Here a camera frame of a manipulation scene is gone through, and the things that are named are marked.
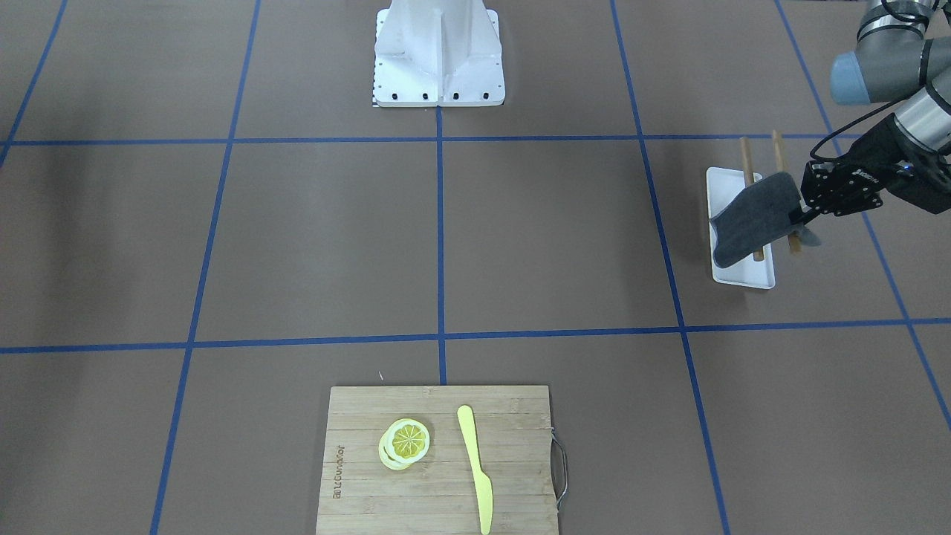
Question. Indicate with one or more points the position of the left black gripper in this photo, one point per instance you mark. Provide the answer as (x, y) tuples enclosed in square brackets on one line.
[(871, 154)]

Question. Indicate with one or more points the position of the grey cloth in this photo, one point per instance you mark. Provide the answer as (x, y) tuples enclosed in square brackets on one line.
[(774, 196)]

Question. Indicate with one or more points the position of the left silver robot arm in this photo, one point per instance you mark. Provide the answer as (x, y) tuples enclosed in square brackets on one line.
[(894, 64)]

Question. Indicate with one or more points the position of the wooden chopstick far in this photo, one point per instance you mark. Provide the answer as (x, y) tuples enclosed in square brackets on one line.
[(780, 157)]

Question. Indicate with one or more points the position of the wooden chopstick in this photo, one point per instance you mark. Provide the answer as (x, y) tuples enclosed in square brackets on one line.
[(748, 173), (780, 157)]

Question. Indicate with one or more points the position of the wooden chopstick near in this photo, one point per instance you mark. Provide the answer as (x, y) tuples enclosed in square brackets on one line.
[(748, 173)]

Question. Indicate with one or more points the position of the white rectangular plate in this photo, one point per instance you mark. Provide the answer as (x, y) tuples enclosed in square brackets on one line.
[(756, 268)]

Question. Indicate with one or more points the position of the yellow plastic knife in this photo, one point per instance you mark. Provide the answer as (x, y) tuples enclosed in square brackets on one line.
[(481, 481)]

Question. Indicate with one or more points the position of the yellow lemon slices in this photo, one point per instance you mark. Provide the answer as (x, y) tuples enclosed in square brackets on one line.
[(404, 443)]

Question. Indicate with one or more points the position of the bamboo cutting board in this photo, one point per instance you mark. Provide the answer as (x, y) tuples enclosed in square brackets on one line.
[(436, 495)]

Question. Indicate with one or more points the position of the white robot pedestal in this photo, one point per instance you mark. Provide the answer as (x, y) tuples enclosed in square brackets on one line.
[(438, 53)]

